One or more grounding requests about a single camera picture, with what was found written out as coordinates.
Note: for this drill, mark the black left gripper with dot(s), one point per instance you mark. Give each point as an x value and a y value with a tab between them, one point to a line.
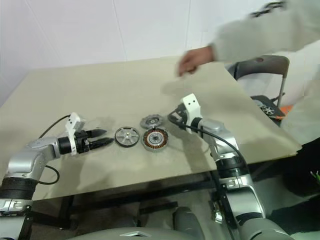
82	143

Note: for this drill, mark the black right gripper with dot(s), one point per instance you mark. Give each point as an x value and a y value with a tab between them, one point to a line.
182	115

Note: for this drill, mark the silver rotor disc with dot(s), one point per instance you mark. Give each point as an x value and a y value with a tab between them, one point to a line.
126	137

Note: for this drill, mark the small grey gear plate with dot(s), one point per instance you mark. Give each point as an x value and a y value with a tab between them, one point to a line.
151	122

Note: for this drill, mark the motor stator with copper windings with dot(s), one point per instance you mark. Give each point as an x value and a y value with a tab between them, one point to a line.
155	138

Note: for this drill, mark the white sleeved person forearm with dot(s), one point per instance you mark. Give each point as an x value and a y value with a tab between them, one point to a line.
262	32

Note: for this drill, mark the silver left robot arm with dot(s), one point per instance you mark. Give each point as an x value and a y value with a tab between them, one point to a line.
30	155

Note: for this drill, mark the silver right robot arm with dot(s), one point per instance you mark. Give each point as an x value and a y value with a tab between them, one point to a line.
225	140

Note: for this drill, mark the person's bare hand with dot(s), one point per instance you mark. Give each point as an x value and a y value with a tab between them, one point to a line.
193	60

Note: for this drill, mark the silver spoked wheel part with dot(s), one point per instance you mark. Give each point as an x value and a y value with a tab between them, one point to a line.
267	109

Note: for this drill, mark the black flat floor bar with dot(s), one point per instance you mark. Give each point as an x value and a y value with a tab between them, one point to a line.
158	207

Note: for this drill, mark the grey robot torso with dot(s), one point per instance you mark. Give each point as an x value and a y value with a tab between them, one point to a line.
112	235

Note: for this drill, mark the black folding chair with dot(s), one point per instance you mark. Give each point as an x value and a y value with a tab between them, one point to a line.
270	65

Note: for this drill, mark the metal table leg caster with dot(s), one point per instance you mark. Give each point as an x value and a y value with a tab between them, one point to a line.
217	210

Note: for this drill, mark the dark rounded grey shape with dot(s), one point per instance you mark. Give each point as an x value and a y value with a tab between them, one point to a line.
187	220

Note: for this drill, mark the person body in white top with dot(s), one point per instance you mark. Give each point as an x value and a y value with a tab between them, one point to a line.
305	100

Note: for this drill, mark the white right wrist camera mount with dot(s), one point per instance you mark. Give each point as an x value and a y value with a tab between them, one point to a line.
191	105

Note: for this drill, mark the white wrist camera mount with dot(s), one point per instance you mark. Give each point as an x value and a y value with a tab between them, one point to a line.
72	122
191	105

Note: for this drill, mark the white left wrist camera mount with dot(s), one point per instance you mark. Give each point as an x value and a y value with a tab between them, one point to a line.
72	122

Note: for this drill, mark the black table frame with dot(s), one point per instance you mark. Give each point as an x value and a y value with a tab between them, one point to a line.
140	192

